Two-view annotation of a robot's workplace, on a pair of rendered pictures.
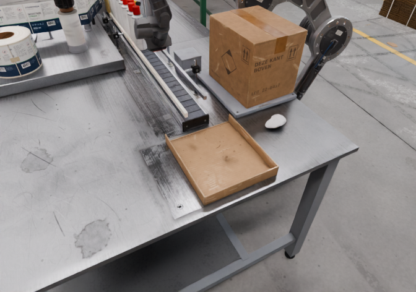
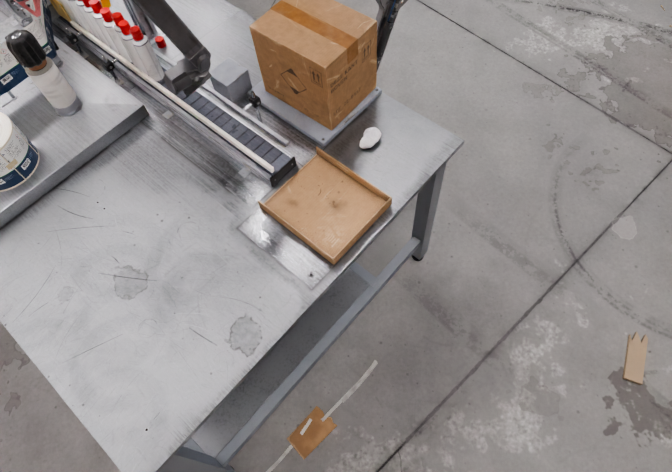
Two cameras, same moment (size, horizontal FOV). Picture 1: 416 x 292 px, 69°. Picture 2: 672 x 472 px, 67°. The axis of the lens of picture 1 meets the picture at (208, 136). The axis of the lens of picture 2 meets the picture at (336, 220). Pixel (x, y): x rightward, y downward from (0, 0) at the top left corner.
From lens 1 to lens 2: 0.59 m
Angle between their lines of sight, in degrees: 20
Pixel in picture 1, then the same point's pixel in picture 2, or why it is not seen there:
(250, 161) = (360, 199)
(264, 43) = (334, 61)
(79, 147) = (167, 248)
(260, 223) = not seen: hidden behind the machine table
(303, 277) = (438, 275)
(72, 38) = (60, 98)
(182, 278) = (317, 328)
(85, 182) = (201, 286)
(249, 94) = (331, 116)
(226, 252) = (352, 284)
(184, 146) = (282, 205)
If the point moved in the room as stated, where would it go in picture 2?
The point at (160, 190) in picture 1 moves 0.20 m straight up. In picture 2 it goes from (283, 265) to (271, 232)
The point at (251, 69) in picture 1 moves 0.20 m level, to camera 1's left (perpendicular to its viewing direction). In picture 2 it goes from (328, 92) to (263, 113)
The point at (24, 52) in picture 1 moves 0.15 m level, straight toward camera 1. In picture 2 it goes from (18, 149) to (49, 172)
